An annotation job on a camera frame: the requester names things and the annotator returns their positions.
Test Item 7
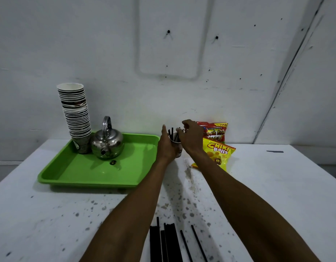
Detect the green plastic tray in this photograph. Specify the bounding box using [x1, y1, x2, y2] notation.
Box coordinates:
[38, 133, 161, 188]

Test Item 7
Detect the person's right hand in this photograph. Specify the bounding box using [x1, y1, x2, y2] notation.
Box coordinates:
[176, 119, 207, 156]

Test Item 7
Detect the red snack packet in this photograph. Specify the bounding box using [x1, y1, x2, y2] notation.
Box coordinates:
[196, 121, 228, 144]

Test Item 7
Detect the person's left hand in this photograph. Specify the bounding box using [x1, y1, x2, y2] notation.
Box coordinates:
[156, 124, 178, 162]

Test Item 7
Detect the stack of paper cups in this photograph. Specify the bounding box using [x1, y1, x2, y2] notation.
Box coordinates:
[57, 83, 92, 155]

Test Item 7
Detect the pile of black straws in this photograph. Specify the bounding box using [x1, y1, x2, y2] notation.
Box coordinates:
[149, 217, 183, 262]

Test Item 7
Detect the white paper cup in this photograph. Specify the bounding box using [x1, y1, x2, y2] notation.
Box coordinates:
[169, 132, 184, 158]

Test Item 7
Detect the person's left forearm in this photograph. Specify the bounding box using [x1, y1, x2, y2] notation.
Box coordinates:
[86, 156, 173, 262]

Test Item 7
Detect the person's right forearm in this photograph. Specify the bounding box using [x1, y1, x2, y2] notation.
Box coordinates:
[188, 150, 321, 262]

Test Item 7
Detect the steel kettle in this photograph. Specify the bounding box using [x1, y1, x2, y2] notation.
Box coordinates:
[91, 116, 125, 161]

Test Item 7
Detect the yellow snack packet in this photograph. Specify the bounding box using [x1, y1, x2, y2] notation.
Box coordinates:
[191, 137, 236, 173]

